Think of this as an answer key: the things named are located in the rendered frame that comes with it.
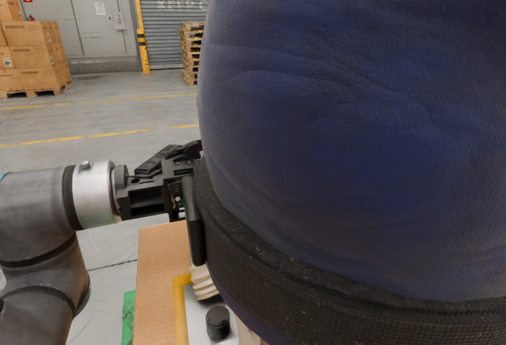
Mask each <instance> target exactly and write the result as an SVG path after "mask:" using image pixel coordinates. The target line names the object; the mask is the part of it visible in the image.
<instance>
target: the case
mask: <svg viewBox="0 0 506 345"><path fill-rule="evenodd" d="M189 248H190V244H189V239H188V233H187V223H186V220H183V221H175V222H171V223H164V224H156V225H151V226H147V227H141V228H140V229H139V249H138V262H137V275H136V299H135V312H134V326H133V345H175V321H174V308H173V296H172V279H173V277H175V276H181V275H185V274H189V273H190V272H189V269H190V267H189V265H188V262H189V259H188V254H189V252H190V250H189Z"/></svg>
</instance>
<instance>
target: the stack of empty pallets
mask: <svg viewBox="0 0 506 345"><path fill-rule="evenodd" d="M191 26H199V29H191ZM204 26H205V23H204V22H196V23H192V22H190V23H181V29H178V35H180V37H181V48H182V49H183V51H184V52H183V54H182V62H183V64H182V65H183V66H184V68H185V71H181V73H182V77H183V79H185V81H186V82H187V83H188V84H189V86H192V85H194V81H197V78H198V68H199V61H200V52H199V51H200V48H201V44H202V39H203V30H204ZM189 32H195V34H196V35H190V33H189ZM191 40H197V41H193V42H192V41H191ZM196 49H197V50H196ZM196 55H197V56H196ZM195 61H196V62H195ZM197 67H198V68H197Z"/></svg>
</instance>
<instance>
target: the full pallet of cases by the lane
mask: <svg viewBox="0 0 506 345"><path fill-rule="evenodd" d="M72 84H73V83H72V78H71V75H70V71H69V66H68V63H67V59H66V54H65V51H64V47H63V45H62V40H61V37H60V33H59V28H58V25H57V21H24V20H23V15H22V13H21V10H20V6H19V2H18V0H0V97H1V99H7V98H9V97H11V96H13V95H14V94H16V93H22V92H26V95H27V97H35V96H37V95H38V94H40V93H41V92H43V91H47V90H53V92H54V95H55V96H57V95H61V94H62V93H63V92H64V91H65V90H67V89H68V88H69V87H70V86H71V85H72Z"/></svg>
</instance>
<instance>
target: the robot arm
mask: <svg viewBox="0 0 506 345"><path fill-rule="evenodd" d="M203 155H204V153H203V147H202V141H201V139H197V140H194V141H192V142H189V143H187V144H186V145H183V146H182V145H172V144H169V145H167V146H166V147H165V148H163V149H162V150H161V151H159V152H157V153H156V154H155V155H154V156H153V157H151V158H149V159H148V160H146V161H145V162H144V163H143V164H141V165H140V166H138V167H137V168H136V169H135V170H134V173H135V175H133V176H130V175H129V172H128V169H127V165H126V164H125V165H119V166H115V165H114V163H113V162H112V161H110V160H104V161H98V162H92V163H89V161H86V160H85V161H83V162H82V163H81V164H77V165H70V166H58V167H51V168H46V169H34V170H28V171H22V172H4V173H3V174H0V267H1V269H2V272H3V274H4V276H5V279H6V285H5V287H4V288H3V289H2V292H1V293H0V345H66V341H67V338H68V336H69V331H70V328H71V324H72V320H73V319H74V318H75V317H76V316H77V315H78V314H79V313H80V312H81V311H82V310H83V309H84V307H85V306H86V305H87V302H88V301H89V298H90V293H91V287H90V284H91V283H90V275H89V272H88V270H87V269H86V266H85V263H84V259H83V255H82V253H81V248H80V245H79V242H78V238H77V234H76V232H75V231H82V230H86V229H91V228H95V227H102V226H106V225H111V224H117V223H119V222H120V220H121V221H127V220H132V219H136V218H144V217H148V216H152V215H160V214H164V213H168V214H169V223H171V222H175V221H183V220H186V218H185V217H181V218H179V213H180V212H184V209H179V208H184V198H183V191H182V184H181V180H182V178H183V177H185V176H192V178H194V173H195V170H196V167H197V164H198V163H199V162H200V160H197V159H201V158H202V156H203Z"/></svg>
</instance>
